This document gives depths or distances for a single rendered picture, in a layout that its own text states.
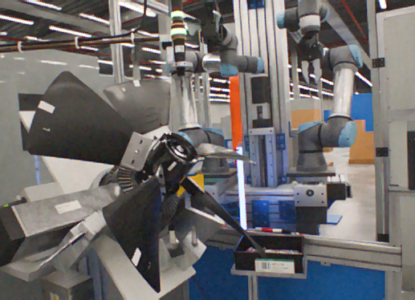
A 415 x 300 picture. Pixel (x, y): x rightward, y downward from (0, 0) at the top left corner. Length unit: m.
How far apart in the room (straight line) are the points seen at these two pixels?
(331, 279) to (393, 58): 1.73
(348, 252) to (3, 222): 1.01
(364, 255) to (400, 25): 1.80
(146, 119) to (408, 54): 2.00
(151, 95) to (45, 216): 0.52
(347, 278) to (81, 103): 1.02
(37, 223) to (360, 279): 1.01
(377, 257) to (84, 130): 0.97
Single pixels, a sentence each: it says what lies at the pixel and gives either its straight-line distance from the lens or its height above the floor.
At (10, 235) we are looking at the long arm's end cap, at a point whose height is 1.10.
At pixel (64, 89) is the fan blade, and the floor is 1.39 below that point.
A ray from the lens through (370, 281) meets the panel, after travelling 1.28.
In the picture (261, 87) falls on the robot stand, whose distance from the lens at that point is 1.74.
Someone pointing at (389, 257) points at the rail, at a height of 0.82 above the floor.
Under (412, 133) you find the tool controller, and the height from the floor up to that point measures 1.22.
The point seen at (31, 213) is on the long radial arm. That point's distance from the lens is 0.76.
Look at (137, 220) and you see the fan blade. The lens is 0.67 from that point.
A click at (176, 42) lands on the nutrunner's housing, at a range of 1.00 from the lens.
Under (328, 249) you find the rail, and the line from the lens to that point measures 1.25.
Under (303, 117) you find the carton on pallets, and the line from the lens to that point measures 8.96.
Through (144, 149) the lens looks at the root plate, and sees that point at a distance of 0.88.
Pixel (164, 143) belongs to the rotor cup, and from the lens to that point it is 0.85.
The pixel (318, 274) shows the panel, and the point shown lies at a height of 0.72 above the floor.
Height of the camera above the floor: 1.27
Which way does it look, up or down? 4 degrees down
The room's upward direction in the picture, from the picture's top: 4 degrees counter-clockwise
